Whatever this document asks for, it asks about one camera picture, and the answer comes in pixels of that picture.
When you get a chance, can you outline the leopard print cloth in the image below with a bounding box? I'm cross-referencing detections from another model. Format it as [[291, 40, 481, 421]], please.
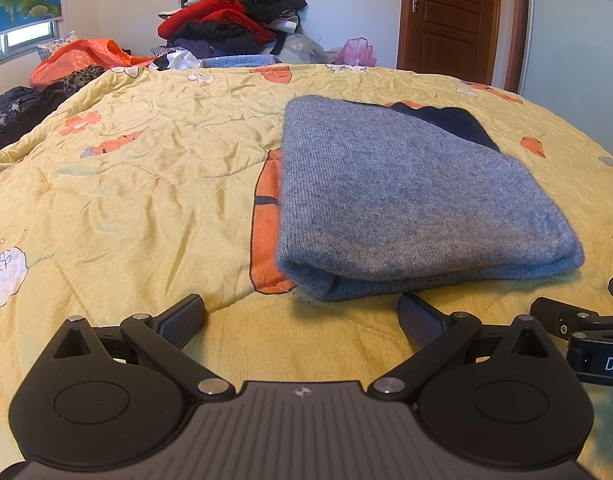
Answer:
[[46, 65, 113, 97]]

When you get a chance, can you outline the orange plastic bag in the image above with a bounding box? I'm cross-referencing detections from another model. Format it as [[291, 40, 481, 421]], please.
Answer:
[[29, 39, 158, 92]]

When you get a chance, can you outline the window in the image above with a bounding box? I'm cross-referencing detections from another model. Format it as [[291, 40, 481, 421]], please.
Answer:
[[0, 20, 58, 67]]

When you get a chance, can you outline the white crumpled plastic bag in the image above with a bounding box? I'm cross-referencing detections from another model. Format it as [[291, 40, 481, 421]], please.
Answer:
[[164, 47, 203, 72]]

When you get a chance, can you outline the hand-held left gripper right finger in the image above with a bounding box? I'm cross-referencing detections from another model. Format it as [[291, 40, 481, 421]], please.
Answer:
[[369, 292, 558, 403]]

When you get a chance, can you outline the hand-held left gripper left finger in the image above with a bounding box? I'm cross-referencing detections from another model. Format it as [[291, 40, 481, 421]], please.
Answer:
[[51, 294, 237, 402]]

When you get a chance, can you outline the yellow printed quilt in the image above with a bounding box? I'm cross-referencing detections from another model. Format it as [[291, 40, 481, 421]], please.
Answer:
[[0, 62, 613, 471]]

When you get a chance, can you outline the brown wooden door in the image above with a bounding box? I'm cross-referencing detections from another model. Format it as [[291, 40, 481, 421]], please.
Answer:
[[396, 0, 530, 95]]

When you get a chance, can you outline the red garment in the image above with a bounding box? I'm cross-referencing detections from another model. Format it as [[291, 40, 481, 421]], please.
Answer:
[[158, 0, 277, 44]]

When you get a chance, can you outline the clear plastic bag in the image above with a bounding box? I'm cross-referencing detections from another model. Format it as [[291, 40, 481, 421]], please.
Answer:
[[281, 34, 333, 66]]

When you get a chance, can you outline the floral pillow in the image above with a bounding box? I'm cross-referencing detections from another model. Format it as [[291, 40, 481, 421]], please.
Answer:
[[36, 31, 80, 62]]

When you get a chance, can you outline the dark patterned cloth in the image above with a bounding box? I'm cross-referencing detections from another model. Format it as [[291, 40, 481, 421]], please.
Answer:
[[0, 86, 70, 157]]

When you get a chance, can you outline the light blue knit cloth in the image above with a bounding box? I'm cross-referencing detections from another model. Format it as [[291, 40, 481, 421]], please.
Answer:
[[199, 54, 283, 69]]

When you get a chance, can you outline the dark navy garment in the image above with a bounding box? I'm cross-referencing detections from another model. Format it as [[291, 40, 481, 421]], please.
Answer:
[[166, 20, 268, 59]]

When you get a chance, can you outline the pink plastic bag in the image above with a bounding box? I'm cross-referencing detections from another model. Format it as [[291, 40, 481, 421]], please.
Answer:
[[331, 36, 378, 68]]

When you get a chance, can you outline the grey sweater with navy sleeves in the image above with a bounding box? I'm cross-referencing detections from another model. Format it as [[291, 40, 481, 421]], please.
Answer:
[[275, 96, 586, 304]]

